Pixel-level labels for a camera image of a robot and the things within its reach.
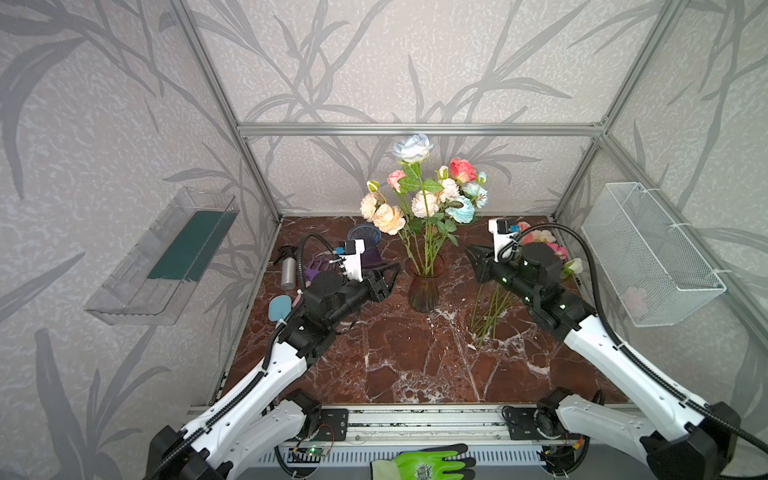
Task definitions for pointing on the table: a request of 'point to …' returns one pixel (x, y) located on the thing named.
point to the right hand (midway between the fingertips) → (468, 244)
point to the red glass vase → (423, 272)
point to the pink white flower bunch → (570, 266)
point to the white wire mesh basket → (656, 272)
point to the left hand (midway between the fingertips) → (395, 268)
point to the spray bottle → (288, 267)
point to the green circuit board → (307, 454)
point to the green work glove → (434, 462)
